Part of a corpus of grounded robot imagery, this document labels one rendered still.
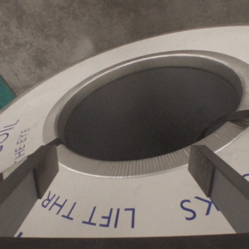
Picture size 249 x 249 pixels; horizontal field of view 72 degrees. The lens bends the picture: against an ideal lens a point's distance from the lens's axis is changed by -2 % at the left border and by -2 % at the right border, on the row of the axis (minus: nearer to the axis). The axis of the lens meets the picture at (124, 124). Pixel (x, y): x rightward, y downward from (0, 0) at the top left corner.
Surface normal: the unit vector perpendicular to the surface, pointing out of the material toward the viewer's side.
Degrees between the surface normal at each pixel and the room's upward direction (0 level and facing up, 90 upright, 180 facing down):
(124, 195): 90
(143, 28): 0
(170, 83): 23
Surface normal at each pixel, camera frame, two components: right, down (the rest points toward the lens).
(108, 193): -0.28, -0.76
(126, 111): 0.36, 0.49
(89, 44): -0.10, 0.63
